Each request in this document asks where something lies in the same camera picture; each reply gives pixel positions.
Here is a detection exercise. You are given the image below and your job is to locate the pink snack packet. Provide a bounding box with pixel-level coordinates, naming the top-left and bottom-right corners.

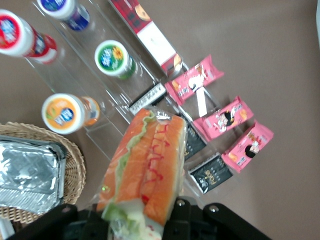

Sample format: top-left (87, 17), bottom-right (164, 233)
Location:
top-left (164, 54), bottom-right (225, 106)
top-left (221, 119), bottom-right (275, 174)
top-left (193, 95), bottom-right (255, 143)

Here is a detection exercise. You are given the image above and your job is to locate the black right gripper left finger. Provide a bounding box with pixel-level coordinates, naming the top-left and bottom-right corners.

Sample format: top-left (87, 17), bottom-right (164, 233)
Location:
top-left (7, 203), bottom-right (112, 240)

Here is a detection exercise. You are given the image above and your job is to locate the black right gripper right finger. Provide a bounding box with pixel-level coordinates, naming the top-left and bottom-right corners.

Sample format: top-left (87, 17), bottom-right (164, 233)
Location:
top-left (162, 196), bottom-right (272, 240)

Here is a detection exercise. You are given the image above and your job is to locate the silver foil container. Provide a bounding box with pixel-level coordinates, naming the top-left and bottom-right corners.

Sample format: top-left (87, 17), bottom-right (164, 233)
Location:
top-left (0, 134), bottom-right (67, 215)

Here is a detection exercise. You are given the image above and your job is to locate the red lid yogurt cup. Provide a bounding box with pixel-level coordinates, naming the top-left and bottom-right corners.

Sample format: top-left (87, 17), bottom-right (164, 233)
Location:
top-left (0, 8), bottom-right (58, 65)

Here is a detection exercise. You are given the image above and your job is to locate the clear acrylic stepped stand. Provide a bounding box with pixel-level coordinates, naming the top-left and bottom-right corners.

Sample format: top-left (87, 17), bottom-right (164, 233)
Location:
top-left (24, 0), bottom-right (241, 201)

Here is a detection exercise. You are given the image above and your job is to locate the orange lid yogurt cup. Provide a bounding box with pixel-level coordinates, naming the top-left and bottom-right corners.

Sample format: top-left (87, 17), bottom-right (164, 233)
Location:
top-left (41, 93), bottom-right (101, 135)

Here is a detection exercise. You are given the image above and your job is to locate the red plaid cookie box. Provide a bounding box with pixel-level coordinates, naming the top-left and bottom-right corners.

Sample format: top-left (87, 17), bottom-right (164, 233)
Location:
top-left (109, 0), bottom-right (185, 77)

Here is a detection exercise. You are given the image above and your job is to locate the blue lid yogurt cup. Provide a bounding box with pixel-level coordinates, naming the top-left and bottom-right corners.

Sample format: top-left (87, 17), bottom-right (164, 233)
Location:
top-left (36, 0), bottom-right (91, 32)

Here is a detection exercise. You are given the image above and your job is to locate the oval tan wicker basket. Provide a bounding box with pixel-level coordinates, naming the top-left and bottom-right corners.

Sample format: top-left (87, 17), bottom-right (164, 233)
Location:
top-left (0, 121), bottom-right (87, 228)

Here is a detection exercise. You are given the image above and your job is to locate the triangle sandwich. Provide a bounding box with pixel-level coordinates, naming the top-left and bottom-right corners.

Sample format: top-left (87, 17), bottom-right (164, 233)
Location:
top-left (92, 107), bottom-right (188, 240)

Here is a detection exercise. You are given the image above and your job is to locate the green lid yogurt cup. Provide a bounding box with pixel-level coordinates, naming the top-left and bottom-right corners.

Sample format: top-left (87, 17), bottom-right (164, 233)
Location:
top-left (94, 39), bottom-right (137, 80)

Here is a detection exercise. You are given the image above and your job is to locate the small black box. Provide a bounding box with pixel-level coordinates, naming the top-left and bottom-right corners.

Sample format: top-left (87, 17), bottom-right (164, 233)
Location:
top-left (129, 83), bottom-right (167, 116)
top-left (184, 122), bottom-right (207, 161)
top-left (188, 153), bottom-right (234, 195)

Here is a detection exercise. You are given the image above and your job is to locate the white plastic bin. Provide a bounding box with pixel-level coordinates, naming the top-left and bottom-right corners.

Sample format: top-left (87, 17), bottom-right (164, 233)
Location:
top-left (0, 217), bottom-right (15, 240)

